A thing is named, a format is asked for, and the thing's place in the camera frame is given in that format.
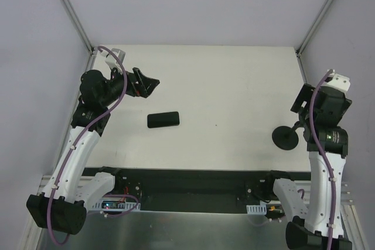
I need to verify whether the black smartphone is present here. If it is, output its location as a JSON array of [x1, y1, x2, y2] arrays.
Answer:
[[147, 111, 180, 129]]

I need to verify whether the black round-base phone stand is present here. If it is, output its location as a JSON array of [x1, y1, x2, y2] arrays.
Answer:
[[271, 115, 305, 150]]

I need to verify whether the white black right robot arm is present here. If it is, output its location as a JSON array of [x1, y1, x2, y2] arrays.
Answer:
[[264, 84, 353, 249]]

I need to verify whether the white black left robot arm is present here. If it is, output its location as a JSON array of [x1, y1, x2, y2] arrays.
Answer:
[[26, 67, 160, 235]]

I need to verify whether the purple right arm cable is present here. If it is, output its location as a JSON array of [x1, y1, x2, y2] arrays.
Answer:
[[309, 69, 338, 250]]

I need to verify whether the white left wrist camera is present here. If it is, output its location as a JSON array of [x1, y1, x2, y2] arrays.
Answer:
[[102, 48, 126, 69]]

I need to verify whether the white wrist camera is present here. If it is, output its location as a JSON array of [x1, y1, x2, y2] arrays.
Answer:
[[102, 48, 126, 69], [323, 70, 350, 94]]

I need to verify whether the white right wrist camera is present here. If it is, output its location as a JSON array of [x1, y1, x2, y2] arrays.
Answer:
[[323, 70, 350, 94]]

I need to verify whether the white right cable duct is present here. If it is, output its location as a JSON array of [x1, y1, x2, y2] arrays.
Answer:
[[246, 204, 267, 215]]

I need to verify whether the white cable duct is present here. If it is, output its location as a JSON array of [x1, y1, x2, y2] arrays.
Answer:
[[246, 204, 267, 215], [88, 200, 141, 212]]

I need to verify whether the white left cable duct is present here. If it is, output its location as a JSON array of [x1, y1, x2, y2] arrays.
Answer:
[[88, 200, 141, 212]]

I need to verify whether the aluminium right frame post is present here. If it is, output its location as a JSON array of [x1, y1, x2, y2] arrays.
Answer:
[[295, 0, 335, 58]]

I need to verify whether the aluminium frame post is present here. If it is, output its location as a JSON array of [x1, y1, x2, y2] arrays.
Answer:
[[60, 0, 95, 54], [295, 0, 335, 58]]

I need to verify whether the aluminium left frame post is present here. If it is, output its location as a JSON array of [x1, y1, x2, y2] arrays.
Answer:
[[60, 0, 95, 54]]

